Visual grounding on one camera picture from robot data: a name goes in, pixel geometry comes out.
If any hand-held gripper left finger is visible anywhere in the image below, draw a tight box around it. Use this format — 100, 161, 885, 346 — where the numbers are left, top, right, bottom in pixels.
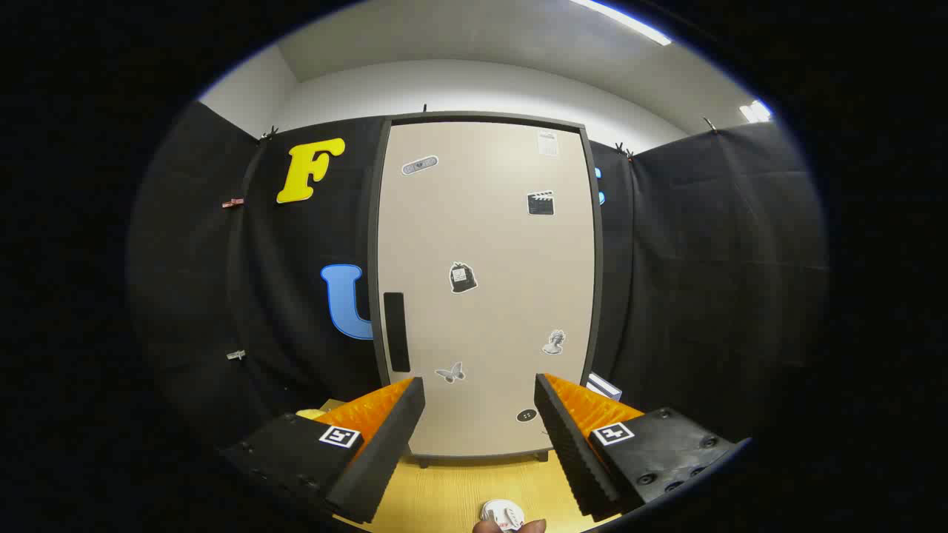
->
222, 376, 427, 526

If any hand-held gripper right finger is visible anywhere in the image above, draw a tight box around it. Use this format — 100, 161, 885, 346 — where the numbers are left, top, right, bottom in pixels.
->
533, 372, 741, 520

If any white shoe with red logo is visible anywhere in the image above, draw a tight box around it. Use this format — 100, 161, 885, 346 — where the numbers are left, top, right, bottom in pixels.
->
480, 500, 527, 531

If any black door handle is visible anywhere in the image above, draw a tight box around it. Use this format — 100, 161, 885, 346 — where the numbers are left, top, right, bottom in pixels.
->
383, 292, 412, 373

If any grey shoe cabinet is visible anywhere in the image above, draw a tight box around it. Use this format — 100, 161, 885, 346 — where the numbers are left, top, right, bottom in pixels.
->
367, 111, 604, 469

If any beige shoe cabinet door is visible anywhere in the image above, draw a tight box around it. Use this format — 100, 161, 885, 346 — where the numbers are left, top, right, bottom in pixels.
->
378, 122, 597, 458

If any black backdrop cloth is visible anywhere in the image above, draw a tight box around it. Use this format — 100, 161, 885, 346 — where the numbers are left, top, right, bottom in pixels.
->
127, 100, 829, 452

